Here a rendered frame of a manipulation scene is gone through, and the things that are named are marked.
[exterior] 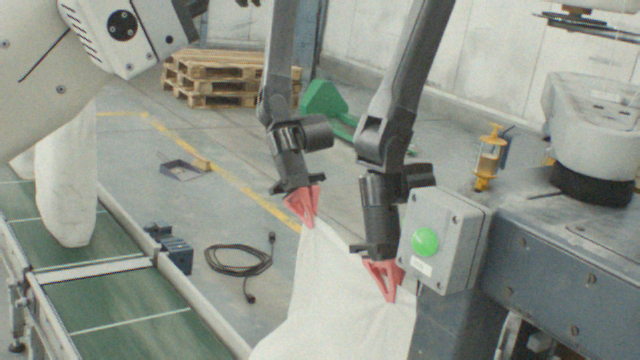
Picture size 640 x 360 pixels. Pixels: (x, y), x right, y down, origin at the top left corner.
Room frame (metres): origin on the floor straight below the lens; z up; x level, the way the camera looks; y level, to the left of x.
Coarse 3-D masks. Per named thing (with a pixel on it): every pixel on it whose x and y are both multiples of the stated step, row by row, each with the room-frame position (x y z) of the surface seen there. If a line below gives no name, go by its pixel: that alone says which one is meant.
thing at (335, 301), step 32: (320, 224) 1.10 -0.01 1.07; (320, 256) 1.09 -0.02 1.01; (352, 256) 0.99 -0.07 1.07; (320, 288) 1.07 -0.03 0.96; (352, 288) 0.97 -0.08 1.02; (288, 320) 1.10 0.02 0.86; (320, 320) 1.05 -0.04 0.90; (352, 320) 0.96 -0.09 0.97; (384, 320) 0.90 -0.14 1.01; (256, 352) 1.07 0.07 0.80; (288, 352) 1.03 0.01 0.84; (320, 352) 1.00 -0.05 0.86; (352, 352) 0.95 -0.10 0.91; (384, 352) 0.89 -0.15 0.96
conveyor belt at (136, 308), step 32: (64, 288) 1.85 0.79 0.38; (96, 288) 1.88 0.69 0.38; (128, 288) 1.91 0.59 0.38; (160, 288) 1.95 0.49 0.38; (64, 320) 1.67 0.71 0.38; (96, 320) 1.70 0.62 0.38; (128, 320) 1.73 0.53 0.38; (160, 320) 1.75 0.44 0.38; (192, 320) 1.78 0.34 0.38; (96, 352) 1.54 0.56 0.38; (128, 352) 1.57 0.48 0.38; (160, 352) 1.59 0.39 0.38; (192, 352) 1.61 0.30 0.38; (224, 352) 1.64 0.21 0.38
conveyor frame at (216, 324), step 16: (160, 256) 2.11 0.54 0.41; (160, 272) 2.11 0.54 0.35; (176, 272) 2.01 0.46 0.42; (176, 288) 1.99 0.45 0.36; (192, 288) 1.91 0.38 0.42; (48, 304) 1.68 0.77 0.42; (192, 304) 1.89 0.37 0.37; (208, 304) 1.83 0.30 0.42; (48, 320) 1.67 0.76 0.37; (208, 320) 1.80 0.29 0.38; (224, 320) 1.75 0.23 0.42; (48, 336) 1.68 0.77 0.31; (64, 336) 1.54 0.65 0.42; (224, 336) 1.72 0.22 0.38; (48, 352) 1.62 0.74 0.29; (64, 352) 1.55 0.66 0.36; (240, 352) 1.64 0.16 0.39
